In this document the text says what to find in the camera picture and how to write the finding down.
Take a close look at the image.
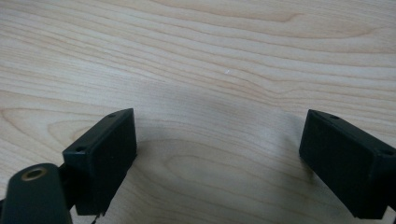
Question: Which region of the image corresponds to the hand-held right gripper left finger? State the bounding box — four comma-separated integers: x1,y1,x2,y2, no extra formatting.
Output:
57,107,138,217

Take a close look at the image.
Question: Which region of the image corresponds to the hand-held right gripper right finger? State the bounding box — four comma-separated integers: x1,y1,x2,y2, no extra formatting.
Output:
298,108,396,220

